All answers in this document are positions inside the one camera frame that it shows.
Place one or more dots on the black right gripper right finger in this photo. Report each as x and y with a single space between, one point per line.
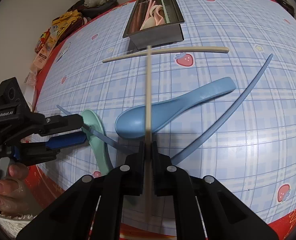
168 179

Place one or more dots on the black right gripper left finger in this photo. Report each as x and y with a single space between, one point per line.
128 179

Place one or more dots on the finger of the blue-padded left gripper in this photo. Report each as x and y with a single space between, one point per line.
34 153
60 124

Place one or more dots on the green spoon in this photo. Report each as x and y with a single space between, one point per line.
98 146

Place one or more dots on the blue spoon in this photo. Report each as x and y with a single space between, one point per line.
131 123

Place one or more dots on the beige chopstick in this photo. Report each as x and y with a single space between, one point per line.
148 137

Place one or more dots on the cream spoon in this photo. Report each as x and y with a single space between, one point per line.
149 23

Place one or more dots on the pink spoon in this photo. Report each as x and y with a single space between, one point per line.
158 14

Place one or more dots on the pink chopstick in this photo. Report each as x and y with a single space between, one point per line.
151 3

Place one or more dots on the person's left hand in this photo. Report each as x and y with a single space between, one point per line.
15 198

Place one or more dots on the pink tissue pack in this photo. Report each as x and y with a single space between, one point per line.
43 55

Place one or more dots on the white fluffy left sleeve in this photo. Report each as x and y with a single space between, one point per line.
13 224

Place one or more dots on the red snack bag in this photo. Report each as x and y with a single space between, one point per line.
42 40

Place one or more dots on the yellow snack bags pile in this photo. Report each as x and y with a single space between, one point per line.
61 24

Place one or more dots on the blue plaid table mat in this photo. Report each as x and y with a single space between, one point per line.
254 153

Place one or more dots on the beige chopstick crosswise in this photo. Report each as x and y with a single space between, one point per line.
194 49

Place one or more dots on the dark metal utensil tray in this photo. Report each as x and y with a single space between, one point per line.
155 36

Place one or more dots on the brown rice cooker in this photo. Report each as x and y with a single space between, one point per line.
287 6

